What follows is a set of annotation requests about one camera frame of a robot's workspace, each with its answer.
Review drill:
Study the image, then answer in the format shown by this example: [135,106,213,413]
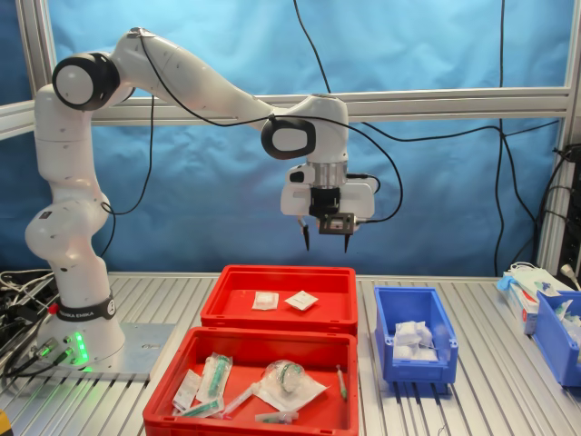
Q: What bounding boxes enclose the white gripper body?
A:
[280,163,378,218]

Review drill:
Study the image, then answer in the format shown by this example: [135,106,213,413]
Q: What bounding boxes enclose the white bandage roll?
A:
[394,320,435,349]
[251,291,279,312]
[393,343,439,363]

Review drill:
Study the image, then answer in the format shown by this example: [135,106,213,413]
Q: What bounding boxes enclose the cardboard face mask box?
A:
[502,281,542,336]

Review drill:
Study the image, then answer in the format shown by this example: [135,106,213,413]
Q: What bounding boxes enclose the red plastic crate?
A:
[200,264,358,337]
[143,325,361,436]

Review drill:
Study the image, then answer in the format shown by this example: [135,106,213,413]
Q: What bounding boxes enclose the flat printed bandage packet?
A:
[284,290,319,312]

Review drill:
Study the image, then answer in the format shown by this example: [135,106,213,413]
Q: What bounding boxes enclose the thin green tipped needle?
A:
[334,364,350,401]

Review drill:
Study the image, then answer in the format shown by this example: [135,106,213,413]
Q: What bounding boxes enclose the coiled tubing clear package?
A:
[252,358,331,409]

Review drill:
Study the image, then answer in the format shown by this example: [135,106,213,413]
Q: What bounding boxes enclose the blue plastic storage bin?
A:
[373,285,459,383]
[531,289,581,388]

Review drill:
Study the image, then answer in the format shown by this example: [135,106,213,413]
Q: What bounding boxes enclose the large green syringe package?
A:
[195,353,234,404]

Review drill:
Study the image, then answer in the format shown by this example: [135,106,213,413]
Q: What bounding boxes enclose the pink tipped syringe package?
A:
[221,380,261,418]

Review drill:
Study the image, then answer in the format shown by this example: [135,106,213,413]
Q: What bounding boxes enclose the light blue face masks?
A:
[497,262,562,296]

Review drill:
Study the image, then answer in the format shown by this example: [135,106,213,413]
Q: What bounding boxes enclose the small green cannula packet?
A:
[253,410,301,427]

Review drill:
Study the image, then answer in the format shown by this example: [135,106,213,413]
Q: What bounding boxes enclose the blue fabric backdrop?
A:
[0,0,581,278]

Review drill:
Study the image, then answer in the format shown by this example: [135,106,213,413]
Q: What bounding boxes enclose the white printed paper packet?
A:
[171,368,204,409]

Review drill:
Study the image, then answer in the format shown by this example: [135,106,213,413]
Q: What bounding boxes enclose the slim green syringe package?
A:
[173,393,227,420]

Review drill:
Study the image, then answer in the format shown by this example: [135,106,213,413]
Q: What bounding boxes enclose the white power plug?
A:
[560,263,581,292]

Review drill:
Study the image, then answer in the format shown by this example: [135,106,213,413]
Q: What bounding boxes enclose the black equipment rack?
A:
[556,143,581,282]

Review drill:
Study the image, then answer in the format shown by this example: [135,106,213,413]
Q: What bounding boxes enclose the pile of clear medical packets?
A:
[551,297,581,344]

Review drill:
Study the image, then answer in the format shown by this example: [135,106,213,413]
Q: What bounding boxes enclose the grey wrist camera black mount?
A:
[310,185,356,236]

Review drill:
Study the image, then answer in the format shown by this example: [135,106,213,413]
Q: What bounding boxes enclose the black hanging cable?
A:
[493,0,507,276]
[292,0,562,142]

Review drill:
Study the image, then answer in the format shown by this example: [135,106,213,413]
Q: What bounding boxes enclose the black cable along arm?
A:
[100,29,404,263]

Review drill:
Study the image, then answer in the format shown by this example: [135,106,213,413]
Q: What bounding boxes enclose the aluminium profile frame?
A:
[0,0,581,278]

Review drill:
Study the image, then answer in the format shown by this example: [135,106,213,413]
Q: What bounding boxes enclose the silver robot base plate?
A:
[43,322,177,383]

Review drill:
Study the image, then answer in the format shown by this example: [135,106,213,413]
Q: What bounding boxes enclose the black cable with metal connector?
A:
[0,338,63,387]

